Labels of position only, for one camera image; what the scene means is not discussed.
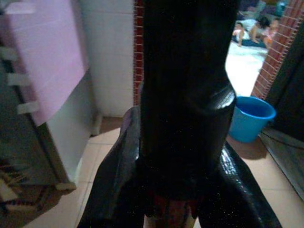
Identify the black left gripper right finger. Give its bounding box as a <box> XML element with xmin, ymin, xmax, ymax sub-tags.
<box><xmin>197</xmin><ymin>142</ymin><xmax>283</xmax><ymax>228</ymax></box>

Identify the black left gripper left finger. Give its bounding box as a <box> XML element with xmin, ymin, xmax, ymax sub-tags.
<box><xmin>78</xmin><ymin>106</ymin><xmax>145</xmax><ymax>228</ymax></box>

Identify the yellow dustpan with red handle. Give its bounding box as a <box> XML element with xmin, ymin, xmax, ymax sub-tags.
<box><xmin>139</xmin><ymin>0</ymin><xmax>239</xmax><ymax>219</ymax></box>

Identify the dark blue floor mat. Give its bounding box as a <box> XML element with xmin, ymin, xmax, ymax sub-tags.
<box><xmin>231</xmin><ymin>38</ymin><xmax>268</xmax><ymax>48</ymax></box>

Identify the white grey cabinet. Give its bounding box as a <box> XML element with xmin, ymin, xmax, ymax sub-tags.
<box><xmin>0</xmin><ymin>54</ymin><xmax>103</xmax><ymax>190</ymax></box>

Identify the blue plastic bucket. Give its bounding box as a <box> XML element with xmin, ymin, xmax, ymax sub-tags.
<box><xmin>228</xmin><ymin>96</ymin><xmax>277</xmax><ymax>143</ymax></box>

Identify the dark door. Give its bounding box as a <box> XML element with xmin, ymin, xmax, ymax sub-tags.
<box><xmin>268</xmin><ymin>23</ymin><xmax>304</xmax><ymax>136</ymax></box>

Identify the pink cloth cover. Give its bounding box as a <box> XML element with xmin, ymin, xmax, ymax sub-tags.
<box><xmin>0</xmin><ymin>0</ymin><xmax>91</xmax><ymax>125</ymax></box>

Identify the baby in pink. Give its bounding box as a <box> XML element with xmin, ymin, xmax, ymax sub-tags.
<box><xmin>232</xmin><ymin>22</ymin><xmax>250</xmax><ymax>47</ymax></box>

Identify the small child in pink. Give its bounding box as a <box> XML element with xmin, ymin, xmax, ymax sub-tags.
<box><xmin>262</xmin><ymin>19</ymin><xmax>281</xmax><ymax>47</ymax></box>

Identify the dark haired child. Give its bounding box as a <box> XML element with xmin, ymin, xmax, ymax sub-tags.
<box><xmin>248</xmin><ymin>15</ymin><xmax>271</xmax><ymax>45</ymax></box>

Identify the teal plastic container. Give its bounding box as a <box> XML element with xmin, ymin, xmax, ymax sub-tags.
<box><xmin>275</xmin><ymin>2</ymin><xmax>286</xmax><ymax>16</ymax></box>

